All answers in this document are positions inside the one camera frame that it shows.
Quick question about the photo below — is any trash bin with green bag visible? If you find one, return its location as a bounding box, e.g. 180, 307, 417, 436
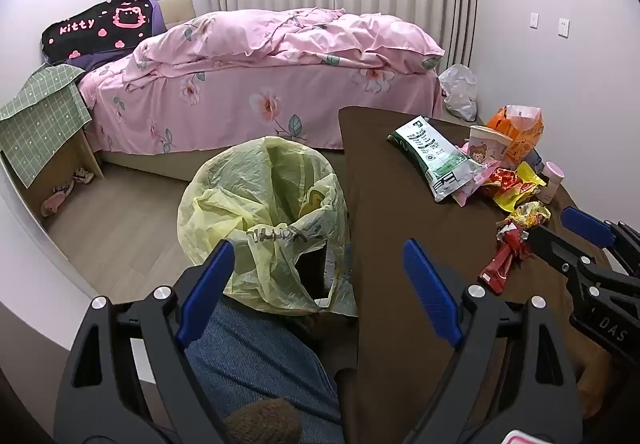
177, 135, 358, 317

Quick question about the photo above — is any black cat-print blanket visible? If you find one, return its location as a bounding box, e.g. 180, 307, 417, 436
41, 0, 153, 65

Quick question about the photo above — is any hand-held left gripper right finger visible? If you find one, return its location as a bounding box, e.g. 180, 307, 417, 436
402, 239, 583, 444

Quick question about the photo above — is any person's leg in jeans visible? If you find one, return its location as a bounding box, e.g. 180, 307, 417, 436
185, 299, 346, 444

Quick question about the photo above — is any pink floral bed sheet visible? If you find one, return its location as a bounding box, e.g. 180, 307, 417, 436
79, 57, 443, 156

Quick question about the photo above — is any wooden nightstand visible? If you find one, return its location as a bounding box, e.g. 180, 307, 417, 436
0, 129, 106, 225

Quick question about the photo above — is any cartoon paper cup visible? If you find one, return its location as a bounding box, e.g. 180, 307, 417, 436
465, 125, 513, 167

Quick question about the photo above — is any green white snack bag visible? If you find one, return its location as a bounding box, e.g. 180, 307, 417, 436
386, 115, 483, 202

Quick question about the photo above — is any orange snack bag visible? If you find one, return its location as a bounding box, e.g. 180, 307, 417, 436
486, 104, 544, 170

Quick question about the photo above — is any red patterned wrapper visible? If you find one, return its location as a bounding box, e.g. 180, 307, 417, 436
481, 167, 521, 197

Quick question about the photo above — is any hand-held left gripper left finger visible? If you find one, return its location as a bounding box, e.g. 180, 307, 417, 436
54, 240, 236, 444

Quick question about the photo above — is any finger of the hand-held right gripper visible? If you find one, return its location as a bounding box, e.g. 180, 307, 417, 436
526, 225, 601, 277
560, 205, 640, 275

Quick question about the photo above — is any pink floral duvet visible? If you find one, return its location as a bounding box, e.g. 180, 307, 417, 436
132, 8, 446, 75

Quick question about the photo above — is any pink plastic wrapper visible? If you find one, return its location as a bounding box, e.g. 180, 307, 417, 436
452, 144, 490, 206

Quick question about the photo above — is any beige bed base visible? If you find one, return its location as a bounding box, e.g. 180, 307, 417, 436
100, 144, 346, 182

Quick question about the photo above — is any gold red snack wrapper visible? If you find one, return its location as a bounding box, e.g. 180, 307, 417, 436
496, 201, 552, 230

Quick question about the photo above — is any white plastic bag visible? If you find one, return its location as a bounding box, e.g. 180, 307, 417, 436
439, 64, 478, 121

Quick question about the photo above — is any yellow snack wrapper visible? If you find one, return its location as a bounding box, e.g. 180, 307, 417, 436
492, 161, 548, 212

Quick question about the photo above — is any green checked cloth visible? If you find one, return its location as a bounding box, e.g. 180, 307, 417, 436
0, 63, 93, 187

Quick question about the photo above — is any pink slipper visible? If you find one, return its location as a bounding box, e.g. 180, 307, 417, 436
41, 191, 73, 217

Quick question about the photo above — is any beige headboard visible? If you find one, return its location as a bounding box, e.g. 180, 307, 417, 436
152, 0, 195, 30

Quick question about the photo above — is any white wardrobe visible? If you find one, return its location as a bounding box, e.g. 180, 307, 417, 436
0, 144, 156, 405

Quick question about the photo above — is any pink cylindrical bottle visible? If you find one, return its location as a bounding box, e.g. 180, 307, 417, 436
539, 161, 566, 203

